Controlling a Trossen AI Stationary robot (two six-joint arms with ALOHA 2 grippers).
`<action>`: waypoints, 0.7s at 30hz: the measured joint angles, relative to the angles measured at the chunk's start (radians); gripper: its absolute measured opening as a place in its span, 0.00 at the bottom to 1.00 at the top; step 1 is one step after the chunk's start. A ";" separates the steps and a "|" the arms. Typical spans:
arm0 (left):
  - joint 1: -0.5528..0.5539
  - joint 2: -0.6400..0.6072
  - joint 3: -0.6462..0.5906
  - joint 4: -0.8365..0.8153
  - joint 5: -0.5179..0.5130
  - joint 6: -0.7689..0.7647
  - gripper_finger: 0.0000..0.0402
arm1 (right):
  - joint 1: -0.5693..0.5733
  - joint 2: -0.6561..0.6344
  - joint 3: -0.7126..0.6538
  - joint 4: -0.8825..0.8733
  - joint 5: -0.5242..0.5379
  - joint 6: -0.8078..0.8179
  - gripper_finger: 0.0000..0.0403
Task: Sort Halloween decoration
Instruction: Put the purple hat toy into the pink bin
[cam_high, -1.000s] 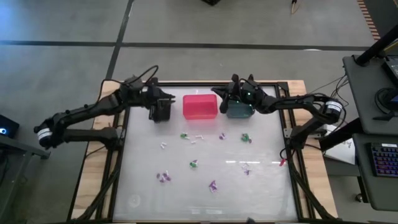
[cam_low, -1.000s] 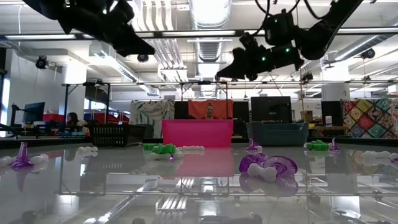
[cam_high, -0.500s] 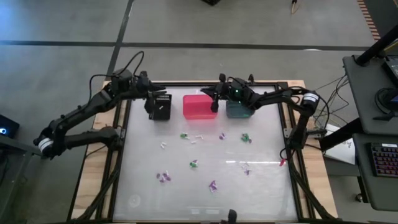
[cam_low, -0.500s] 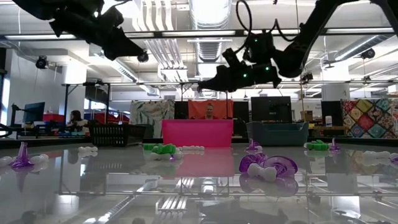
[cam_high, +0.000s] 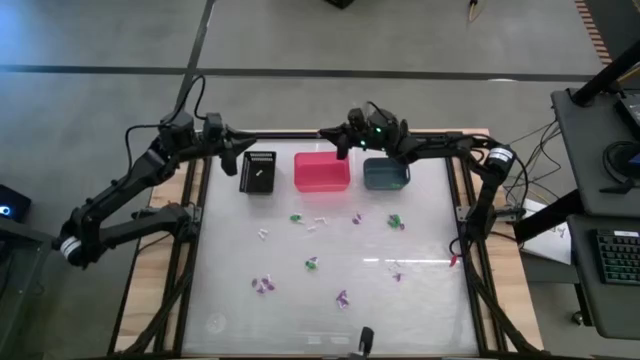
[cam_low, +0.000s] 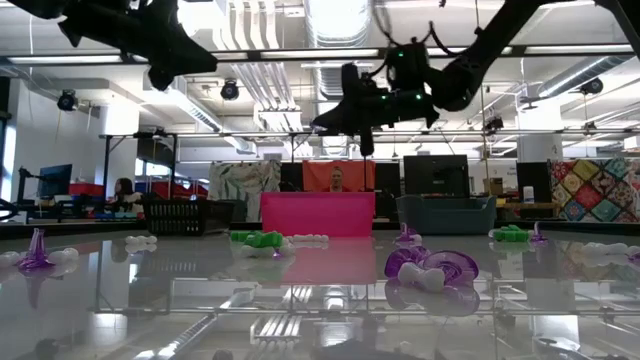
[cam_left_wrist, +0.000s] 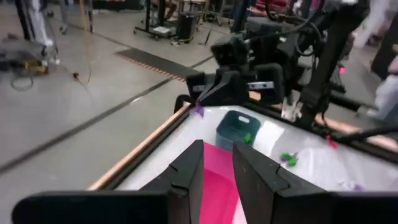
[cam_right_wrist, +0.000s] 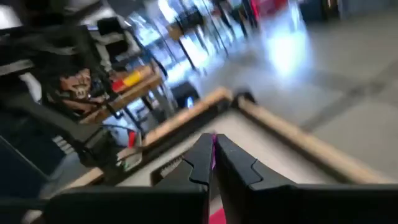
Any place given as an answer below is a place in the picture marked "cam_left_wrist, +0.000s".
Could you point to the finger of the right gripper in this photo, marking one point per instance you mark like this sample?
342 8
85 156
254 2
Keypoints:
241 93
220 91

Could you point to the black floor bin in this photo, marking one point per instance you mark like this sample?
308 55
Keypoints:
187 25

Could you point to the black wheeled cart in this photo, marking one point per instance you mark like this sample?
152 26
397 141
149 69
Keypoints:
155 18

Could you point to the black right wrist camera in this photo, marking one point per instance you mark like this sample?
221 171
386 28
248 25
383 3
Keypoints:
231 49

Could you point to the purple plastic toy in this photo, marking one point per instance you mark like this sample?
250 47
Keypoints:
357 187
198 109
282 159

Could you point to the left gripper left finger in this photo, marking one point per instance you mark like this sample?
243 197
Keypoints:
174 199

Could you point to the pink plastic bin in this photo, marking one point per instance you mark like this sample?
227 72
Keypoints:
217 186

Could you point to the green plastic toy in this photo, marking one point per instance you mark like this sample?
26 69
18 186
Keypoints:
247 138
291 161

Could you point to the dark mat orange striped edge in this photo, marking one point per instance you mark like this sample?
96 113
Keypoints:
155 62

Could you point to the white plastic bone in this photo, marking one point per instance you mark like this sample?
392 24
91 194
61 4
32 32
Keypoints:
343 184

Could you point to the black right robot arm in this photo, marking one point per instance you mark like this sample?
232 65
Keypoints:
273 40

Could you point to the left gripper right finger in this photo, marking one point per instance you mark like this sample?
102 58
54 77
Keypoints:
267 199

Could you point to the person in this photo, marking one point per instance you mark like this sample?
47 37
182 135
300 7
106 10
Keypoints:
387 96
40 21

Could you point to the teal plastic bin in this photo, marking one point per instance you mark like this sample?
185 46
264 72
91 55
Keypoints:
233 130

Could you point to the black metal table frame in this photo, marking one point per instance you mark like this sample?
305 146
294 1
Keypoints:
157 146

